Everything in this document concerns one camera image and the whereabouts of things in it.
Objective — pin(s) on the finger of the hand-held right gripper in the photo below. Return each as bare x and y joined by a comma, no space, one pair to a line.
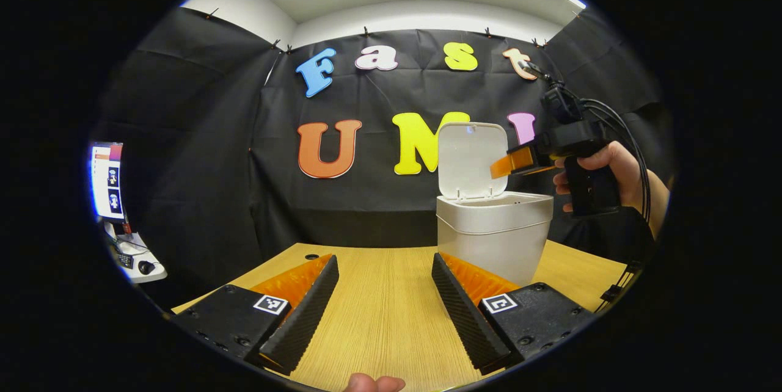
516,161

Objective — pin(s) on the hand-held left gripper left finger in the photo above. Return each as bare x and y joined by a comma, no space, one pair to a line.
305,319

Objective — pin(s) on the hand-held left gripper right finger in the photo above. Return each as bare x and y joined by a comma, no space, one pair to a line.
462,319

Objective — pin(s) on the white desktop garbage bin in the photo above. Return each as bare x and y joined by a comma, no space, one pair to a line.
495,239

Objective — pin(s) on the wooden desktop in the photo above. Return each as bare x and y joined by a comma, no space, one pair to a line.
385,306

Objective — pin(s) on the black computer mouse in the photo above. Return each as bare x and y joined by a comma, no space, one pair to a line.
146,267

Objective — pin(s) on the small ceiling light panel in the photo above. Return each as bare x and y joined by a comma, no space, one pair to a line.
575,1

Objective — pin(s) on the white side desk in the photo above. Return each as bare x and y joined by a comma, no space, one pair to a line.
131,251

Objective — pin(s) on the black backdrop cloth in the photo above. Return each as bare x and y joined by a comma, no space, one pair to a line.
201,135

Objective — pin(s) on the computer monitor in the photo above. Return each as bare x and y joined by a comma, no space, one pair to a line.
108,181

